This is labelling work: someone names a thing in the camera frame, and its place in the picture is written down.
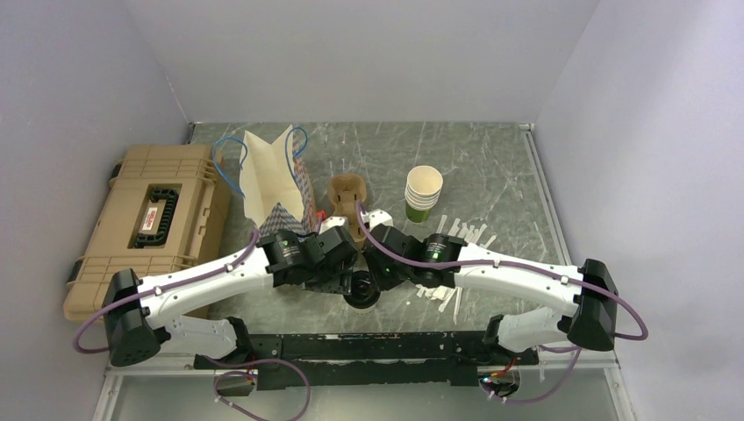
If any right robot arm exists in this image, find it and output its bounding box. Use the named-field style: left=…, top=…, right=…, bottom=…
left=363, top=225, right=619, bottom=364

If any stack of paper cups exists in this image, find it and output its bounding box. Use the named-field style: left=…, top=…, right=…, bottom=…
left=404, top=166, right=443, bottom=223

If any single white paper cup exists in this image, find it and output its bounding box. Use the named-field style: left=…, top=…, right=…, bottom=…
left=348, top=303, right=376, bottom=314

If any pile of wrapped straws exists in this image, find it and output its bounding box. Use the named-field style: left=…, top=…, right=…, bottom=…
left=415, top=218, right=488, bottom=325

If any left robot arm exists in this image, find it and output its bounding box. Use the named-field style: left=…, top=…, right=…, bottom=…
left=103, top=226, right=358, bottom=368

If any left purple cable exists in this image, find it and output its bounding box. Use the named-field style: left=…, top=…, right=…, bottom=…
left=72, top=227, right=312, bottom=421

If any purple cable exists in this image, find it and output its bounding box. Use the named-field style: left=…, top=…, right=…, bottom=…
left=72, top=227, right=312, bottom=421
left=354, top=200, right=649, bottom=405

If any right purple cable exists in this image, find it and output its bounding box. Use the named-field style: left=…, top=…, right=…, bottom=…
left=354, top=200, right=649, bottom=405

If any cardboard cup carrier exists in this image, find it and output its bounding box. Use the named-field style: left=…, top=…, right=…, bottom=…
left=327, top=173, right=368, bottom=247

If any tan hard case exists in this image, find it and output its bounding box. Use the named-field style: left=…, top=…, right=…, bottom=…
left=63, top=145, right=232, bottom=322

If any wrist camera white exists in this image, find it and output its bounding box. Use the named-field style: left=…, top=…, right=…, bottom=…
left=361, top=209, right=394, bottom=231
left=316, top=210, right=348, bottom=233

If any patterned paper bag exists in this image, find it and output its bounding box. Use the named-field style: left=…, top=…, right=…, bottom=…
left=211, top=125, right=319, bottom=235

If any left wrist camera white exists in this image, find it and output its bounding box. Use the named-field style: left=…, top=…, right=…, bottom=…
left=316, top=210, right=348, bottom=233

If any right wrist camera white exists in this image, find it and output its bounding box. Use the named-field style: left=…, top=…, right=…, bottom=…
left=361, top=209, right=394, bottom=231

